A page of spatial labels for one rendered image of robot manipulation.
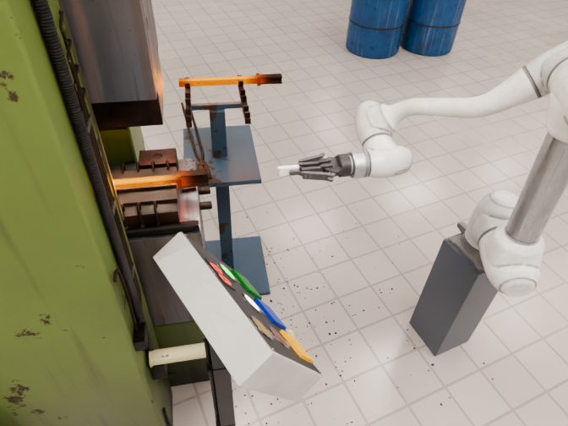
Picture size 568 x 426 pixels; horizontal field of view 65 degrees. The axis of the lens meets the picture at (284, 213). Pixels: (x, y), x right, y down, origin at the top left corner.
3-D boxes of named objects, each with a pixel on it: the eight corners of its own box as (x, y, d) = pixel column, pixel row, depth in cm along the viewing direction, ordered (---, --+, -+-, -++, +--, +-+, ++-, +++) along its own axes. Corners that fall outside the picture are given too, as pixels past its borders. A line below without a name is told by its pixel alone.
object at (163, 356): (291, 334, 145) (292, 324, 142) (294, 348, 142) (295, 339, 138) (151, 354, 138) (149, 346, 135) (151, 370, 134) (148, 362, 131)
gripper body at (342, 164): (351, 182, 146) (324, 184, 144) (343, 166, 152) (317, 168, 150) (354, 163, 141) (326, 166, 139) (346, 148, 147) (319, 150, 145)
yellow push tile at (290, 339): (294, 336, 101) (281, 328, 95) (314, 361, 97) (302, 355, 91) (288, 341, 101) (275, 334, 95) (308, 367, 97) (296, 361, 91)
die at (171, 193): (178, 184, 148) (176, 164, 142) (180, 226, 134) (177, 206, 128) (43, 197, 141) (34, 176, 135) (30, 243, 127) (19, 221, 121)
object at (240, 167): (249, 128, 206) (249, 124, 205) (261, 183, 178) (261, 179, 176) (183, 132, 202) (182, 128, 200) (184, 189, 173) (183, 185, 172)
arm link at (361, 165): (359, 166, 153) (342, 167, 152) (363, 144, 147) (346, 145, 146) (368, 182, 147) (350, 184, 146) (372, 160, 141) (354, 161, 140)
